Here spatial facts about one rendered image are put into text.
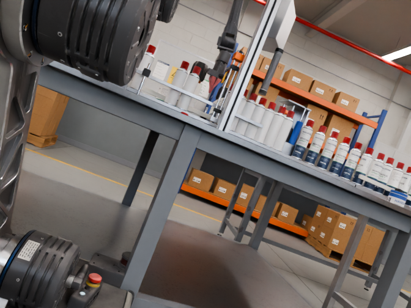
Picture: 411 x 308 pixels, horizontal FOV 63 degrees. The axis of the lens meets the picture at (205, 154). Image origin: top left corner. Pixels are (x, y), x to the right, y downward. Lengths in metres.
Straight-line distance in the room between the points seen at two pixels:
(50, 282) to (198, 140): 0.57
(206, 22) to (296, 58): 1.78
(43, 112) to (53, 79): 3.75
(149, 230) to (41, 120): 3.85
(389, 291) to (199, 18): 5.54
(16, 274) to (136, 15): 0.60
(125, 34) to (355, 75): 6.69
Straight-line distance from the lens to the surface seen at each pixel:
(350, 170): 1.86
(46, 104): 4.84
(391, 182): 2.05
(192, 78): 1.51
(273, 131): 1.62
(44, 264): 0.85
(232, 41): 1.65
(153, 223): 1.12
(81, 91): 1.08
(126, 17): 0.51
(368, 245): 5.57
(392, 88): 7.47
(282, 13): 1.53
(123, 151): 6.08
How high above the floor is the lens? 0.75
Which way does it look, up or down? level
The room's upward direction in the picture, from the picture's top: 22 degrees clockwise
